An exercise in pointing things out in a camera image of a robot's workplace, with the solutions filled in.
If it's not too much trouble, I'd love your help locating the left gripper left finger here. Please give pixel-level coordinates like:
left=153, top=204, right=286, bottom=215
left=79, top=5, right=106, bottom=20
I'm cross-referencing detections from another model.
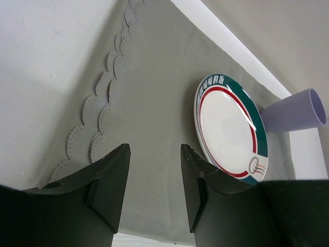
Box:
left=1, top=144, right=131, bottom=246

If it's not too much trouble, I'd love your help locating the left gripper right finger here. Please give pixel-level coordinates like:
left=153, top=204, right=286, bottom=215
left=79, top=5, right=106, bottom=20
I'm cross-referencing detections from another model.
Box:
left=180, top=144, right=328, bottom=246

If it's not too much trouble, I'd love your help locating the white plate green red rim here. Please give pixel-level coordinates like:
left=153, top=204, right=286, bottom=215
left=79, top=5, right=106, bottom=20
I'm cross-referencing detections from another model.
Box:
left=193, top=73, right=268, bottom=185

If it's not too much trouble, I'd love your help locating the lilac plastic cup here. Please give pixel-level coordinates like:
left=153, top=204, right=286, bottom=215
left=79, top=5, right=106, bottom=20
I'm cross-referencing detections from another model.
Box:
left=260, top=88, right=327, bottom=132

